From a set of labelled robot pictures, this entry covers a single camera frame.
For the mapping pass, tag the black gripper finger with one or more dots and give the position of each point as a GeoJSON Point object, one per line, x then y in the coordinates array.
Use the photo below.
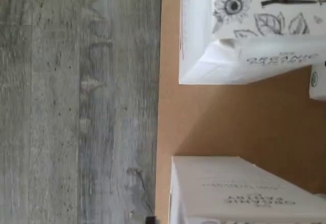
{"type": "Point", "coordinates": [150, 220]}

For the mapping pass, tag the white box green strip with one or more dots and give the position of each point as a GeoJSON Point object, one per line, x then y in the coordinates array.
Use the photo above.
{"type": "Point", "coordinates": [242, 183]}

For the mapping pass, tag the white box pink strip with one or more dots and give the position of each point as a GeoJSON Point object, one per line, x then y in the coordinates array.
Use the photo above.
{"type": "Point", "coordinates": [229, 61]}
{"type": "Point", "coordinates": [318, 86]}

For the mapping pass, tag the brown cardboard surface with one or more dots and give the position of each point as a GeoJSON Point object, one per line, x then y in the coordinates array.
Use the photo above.
{"type": "Point", "coordinates": [229, 119]}

